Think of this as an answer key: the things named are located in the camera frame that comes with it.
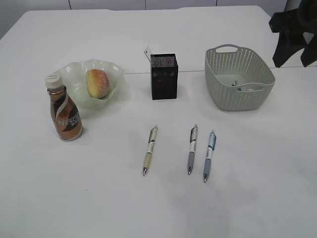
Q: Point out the grey retractable pen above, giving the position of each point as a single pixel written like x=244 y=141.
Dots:
x=193 y=141

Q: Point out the green plastic woven basket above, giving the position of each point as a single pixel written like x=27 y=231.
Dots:
x=226 y=63

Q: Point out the green glass wavy plate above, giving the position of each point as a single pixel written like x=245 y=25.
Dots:
x=74 y=78

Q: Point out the sugared bread bun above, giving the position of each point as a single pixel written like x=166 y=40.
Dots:
x=98 y=85

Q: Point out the brown Nescafe coffee bottle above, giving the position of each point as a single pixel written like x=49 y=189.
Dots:
x=64 y=112

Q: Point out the light blue retractable pen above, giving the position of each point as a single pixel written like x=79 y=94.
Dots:
x=209 y=154

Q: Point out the beige retractable pen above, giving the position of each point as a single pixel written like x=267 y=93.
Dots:
x=150 y=148

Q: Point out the clear plastic ruler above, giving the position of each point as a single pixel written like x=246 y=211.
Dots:
x=148 y=53

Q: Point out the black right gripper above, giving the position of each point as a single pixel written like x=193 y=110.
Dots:
x=291 y=25

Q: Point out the black mesh pen holder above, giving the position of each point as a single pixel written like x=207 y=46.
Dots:
x=164 y=76

